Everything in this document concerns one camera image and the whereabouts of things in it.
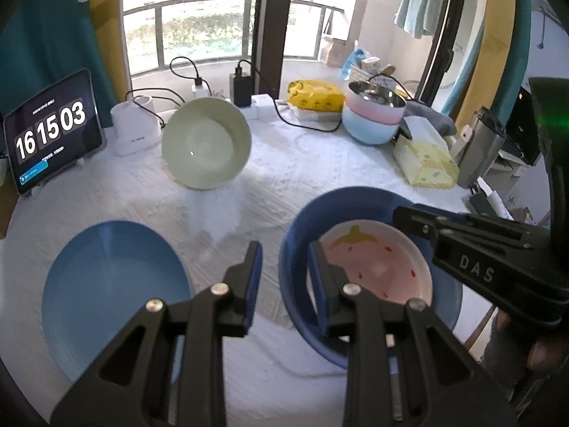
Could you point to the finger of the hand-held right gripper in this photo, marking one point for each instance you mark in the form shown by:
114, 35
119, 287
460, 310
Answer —
418, 220
471, 242

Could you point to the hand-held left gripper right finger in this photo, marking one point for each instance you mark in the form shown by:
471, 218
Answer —
318, 284

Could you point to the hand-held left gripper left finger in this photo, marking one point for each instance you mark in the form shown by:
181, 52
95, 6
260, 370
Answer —
253, 284

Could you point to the large blue bowl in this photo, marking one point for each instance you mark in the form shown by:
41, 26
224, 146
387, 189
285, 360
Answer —
302, 231

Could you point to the pink strawberry print bowl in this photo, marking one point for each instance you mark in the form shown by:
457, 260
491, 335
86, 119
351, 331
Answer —
378, 267

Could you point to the blue plate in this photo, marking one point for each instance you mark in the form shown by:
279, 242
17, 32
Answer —
111, 293

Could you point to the person's right hand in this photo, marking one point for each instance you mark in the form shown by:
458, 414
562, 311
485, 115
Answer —
542, 353

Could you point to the yellow tissue pack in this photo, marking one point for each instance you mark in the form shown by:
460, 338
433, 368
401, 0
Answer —
426, 164

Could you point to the steel thermos bottle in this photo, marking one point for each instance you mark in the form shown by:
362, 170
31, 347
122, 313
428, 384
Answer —
480, 151

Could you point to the light blue bowl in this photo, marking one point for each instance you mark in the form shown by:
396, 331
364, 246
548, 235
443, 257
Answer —
366, 131

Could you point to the grey folded cloth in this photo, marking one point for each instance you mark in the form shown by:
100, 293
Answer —
431, 118

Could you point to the white textured tablecloth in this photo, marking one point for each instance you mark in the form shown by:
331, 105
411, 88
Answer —
275, 178

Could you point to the pink steel-lined bowl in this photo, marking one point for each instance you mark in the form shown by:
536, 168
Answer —
373, 113

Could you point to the black computer monitor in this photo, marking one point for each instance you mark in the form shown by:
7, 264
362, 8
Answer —
524, 129

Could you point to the pale yellow-green bowl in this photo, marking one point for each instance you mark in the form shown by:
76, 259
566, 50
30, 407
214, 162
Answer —
206, 142

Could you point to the yellow wipes pack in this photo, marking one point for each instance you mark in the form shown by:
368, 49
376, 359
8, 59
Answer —
315, 95

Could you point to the blue snack packet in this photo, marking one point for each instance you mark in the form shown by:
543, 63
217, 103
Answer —
353, 64

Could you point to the white power adapter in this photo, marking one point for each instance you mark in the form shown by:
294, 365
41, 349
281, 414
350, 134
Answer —
264, 106

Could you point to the balcony cardboard box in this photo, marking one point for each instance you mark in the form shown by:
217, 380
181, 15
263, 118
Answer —
333, 51

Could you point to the white desk lamp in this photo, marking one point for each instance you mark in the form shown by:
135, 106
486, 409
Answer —
133, 133

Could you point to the teal curtain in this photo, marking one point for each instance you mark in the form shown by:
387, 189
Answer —
49, 31
518, 53

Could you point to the white charger plug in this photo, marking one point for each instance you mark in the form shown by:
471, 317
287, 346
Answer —
200, 91

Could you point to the yellow curtain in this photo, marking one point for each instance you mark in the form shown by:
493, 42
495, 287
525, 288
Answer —
109, 44
489, 31

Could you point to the hanging light blue shirt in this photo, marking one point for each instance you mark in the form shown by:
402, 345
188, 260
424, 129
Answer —
418, 0

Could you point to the tablet showing clock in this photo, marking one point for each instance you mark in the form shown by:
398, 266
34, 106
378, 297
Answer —
49, 129

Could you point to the dark window frame post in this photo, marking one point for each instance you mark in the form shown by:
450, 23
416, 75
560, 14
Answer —
275, 22
444, 44

